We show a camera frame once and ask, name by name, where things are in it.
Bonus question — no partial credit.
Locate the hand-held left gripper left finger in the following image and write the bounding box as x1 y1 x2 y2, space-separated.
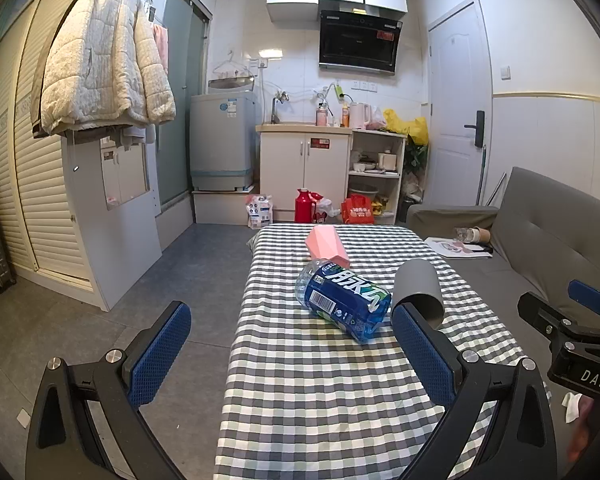
25 301 193 480

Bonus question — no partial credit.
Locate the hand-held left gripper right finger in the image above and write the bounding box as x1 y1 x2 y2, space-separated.
391 302 559 480

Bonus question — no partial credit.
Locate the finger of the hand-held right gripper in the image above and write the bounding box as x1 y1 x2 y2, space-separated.
518 291 582 347
568 279 600 323

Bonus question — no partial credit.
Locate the grey cup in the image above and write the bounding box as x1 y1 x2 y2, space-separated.
393 258 446 331

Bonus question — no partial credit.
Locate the pink faceted cup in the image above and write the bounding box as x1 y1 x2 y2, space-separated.
305 226 352 269

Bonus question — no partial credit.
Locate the crumpled white tissue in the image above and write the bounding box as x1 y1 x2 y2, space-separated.
560 392 584 424

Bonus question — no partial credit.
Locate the grey sofa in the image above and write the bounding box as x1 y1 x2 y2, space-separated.
406 166 600 480

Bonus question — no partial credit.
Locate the white printed paper sheet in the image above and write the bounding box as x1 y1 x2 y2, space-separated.
424 236 494 260

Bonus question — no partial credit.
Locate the blue label water bottle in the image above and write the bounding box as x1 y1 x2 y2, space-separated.
294 258 393 345

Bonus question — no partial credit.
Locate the white board panel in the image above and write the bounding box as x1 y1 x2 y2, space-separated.
61 127 164 311

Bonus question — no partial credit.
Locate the checkered tablecloth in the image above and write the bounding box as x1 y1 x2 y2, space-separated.
212 224 549 480

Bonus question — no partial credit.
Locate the white washer platform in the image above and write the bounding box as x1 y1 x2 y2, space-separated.
192 182 262 226

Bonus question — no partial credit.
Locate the red gift bag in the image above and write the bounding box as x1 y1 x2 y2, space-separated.
341 194 376 225

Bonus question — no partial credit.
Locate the detergent refill pouch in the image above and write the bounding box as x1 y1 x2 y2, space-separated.
244 194 275 230

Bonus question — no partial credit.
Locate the white cartoon plastic bag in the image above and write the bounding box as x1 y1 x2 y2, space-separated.
313 195 342 224

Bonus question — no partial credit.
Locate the white open shelf unit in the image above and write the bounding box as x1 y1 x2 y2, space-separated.
347 130 407 225

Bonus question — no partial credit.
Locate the red thermos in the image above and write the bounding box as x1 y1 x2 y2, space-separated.
294 188 315 224

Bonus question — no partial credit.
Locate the green plant bouquet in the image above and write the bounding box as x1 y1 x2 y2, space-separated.
404 144 429 172

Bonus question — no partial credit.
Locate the white shutter wardrobe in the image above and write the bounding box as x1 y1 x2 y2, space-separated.
0 0 107 307

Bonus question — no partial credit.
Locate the white sink cabinet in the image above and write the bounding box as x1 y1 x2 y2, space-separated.
257 124 354 224

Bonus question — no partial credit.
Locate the grey washing machine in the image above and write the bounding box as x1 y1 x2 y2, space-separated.
189 91 257 192

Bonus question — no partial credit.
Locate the yellow plastic bag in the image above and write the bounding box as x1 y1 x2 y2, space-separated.
383 108 430 146

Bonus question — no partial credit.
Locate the white door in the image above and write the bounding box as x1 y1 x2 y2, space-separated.
426 0 494 209

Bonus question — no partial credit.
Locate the white electric kettle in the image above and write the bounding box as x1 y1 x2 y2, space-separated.
349 102 373 130

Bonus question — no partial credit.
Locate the frosted glass door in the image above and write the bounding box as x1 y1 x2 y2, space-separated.
156 0 214 212

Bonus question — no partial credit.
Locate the metal faucet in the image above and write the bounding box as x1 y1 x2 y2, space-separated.
271 90 291 125

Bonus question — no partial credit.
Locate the steel basin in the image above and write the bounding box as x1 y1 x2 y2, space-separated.
208 76 256 94

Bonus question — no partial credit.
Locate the white quilted jacket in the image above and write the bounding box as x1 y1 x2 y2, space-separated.
31 0 177 136

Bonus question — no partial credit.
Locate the pink hanging garment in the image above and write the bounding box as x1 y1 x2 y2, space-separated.
152 22 170 74

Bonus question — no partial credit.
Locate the black range hood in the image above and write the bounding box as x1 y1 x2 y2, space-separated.
318 0 402 76

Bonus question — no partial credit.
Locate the black door handle lock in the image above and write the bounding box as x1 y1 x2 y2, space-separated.
463 110 486 149

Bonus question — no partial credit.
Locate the wire clothes hanger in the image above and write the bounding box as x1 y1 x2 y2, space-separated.
212 52 249 79

